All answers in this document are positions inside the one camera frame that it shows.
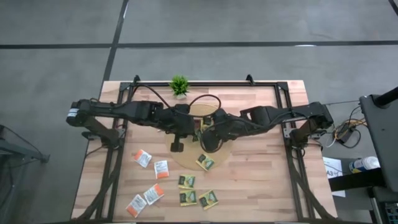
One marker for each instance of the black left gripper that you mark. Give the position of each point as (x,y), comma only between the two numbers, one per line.
(180,121)

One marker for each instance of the grey metal stand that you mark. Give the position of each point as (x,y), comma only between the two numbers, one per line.
(21,155)

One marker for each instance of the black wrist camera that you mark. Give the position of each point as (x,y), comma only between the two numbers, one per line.
(176,146)
(211,142)

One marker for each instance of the black power supply box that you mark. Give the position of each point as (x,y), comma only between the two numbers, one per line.
(345,133)

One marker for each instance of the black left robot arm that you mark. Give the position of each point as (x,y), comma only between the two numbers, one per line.
(124,109)

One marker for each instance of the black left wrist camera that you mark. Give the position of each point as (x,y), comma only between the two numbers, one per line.
(176,146)

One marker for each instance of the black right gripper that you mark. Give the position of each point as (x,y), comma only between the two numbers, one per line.
(230,126)

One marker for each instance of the brown wooden tea box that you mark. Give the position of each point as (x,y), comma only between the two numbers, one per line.
(202,127)

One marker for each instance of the white plastic bottle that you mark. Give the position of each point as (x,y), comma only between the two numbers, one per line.
(363,164)

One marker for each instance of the small green potted plant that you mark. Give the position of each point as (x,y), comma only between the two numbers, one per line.
(178,84)

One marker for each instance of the black metal table frame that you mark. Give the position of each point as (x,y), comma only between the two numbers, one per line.
(248,83)

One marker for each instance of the white orange tea bag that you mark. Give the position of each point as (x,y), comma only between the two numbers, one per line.
(161,169)
(143,158)
(153,194)
(136,205)

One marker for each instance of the dark grey equipment cart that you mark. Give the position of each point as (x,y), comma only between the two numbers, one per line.
(381,133)

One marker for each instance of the white paper sheet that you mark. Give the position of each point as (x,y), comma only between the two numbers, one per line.
(337,163)

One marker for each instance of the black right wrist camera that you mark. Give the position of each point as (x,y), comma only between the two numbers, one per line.
(211,142)

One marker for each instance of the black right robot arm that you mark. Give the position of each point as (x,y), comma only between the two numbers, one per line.
(298,113)

